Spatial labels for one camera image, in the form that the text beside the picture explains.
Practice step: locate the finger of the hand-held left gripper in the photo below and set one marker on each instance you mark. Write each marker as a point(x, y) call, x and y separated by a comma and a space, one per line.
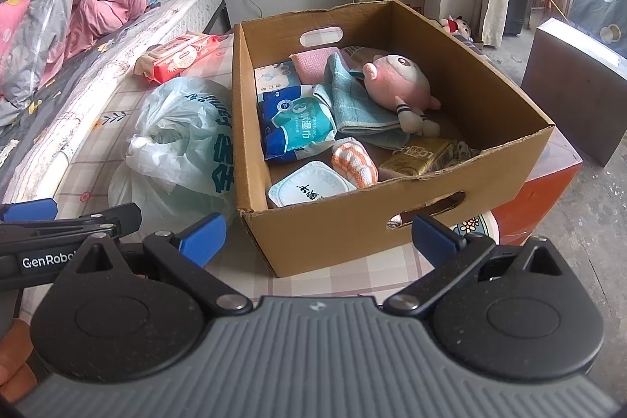
point(29, 210)
point(112, 216)

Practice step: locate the gold box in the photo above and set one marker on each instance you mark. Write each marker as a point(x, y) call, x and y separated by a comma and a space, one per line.
point(416, 156)

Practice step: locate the dark brown cabinet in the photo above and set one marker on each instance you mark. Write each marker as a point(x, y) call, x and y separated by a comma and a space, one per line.
point(573, 95)

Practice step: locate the person's left hand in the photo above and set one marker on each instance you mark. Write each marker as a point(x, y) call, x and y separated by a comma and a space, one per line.
point(12, 364)

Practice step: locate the red wet wipes pack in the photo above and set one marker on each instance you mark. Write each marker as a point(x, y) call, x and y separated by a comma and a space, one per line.
point(181, 55)

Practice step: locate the large cardboard box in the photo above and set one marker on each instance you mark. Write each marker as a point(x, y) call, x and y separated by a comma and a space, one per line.
point(343, 237)

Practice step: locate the pink grey duvet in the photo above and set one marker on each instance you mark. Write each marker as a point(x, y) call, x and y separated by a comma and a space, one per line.
point(88, 11)

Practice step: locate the white quilted blanket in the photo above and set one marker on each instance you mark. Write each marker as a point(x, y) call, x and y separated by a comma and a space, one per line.
point(122, 65)

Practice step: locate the orange storage box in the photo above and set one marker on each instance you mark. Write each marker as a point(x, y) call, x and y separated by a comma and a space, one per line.
point(543, 192)

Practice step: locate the orange striped towel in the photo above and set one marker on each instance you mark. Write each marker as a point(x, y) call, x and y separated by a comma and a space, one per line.
point(352, 161)

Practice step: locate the pale blue soft pack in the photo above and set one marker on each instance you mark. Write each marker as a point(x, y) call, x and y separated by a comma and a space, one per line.
point(308, 185)

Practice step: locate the red white plush doll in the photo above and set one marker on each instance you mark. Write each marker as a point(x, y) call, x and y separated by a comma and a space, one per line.
point(455, 26)

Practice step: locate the brown paper packet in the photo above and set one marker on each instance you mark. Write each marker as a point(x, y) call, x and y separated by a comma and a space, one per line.
point(357, 55)

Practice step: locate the blue checked towel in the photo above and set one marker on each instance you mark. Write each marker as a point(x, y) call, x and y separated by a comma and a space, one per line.
point(362, 104)

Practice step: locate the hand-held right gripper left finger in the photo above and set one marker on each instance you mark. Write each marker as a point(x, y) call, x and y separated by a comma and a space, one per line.
point(203, 241)

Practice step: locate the pink white plush toy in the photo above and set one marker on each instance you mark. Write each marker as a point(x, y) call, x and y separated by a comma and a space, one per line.
point(392, 80)

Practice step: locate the blue wet wipes pack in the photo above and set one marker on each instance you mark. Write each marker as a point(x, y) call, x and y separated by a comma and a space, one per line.
point(294, 124)

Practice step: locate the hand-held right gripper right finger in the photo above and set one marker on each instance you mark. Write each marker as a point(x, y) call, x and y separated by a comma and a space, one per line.
point(433, 237)

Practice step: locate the white blue tissue pack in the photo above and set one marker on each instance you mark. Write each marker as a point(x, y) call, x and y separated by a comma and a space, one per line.
point(277, 77)

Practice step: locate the pink sponge cloth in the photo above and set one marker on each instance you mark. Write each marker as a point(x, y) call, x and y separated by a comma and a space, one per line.
point(316, 63)

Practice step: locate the checked cartoon sheet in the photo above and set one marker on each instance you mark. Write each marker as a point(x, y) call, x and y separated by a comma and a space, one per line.
point(98, 134)

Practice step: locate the white green plastic bag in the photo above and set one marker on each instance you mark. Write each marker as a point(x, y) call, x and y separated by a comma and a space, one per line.
point(181, 129)

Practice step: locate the grey yellow print bedsheet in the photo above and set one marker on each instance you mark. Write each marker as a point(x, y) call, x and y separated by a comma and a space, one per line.
point(29, 144)

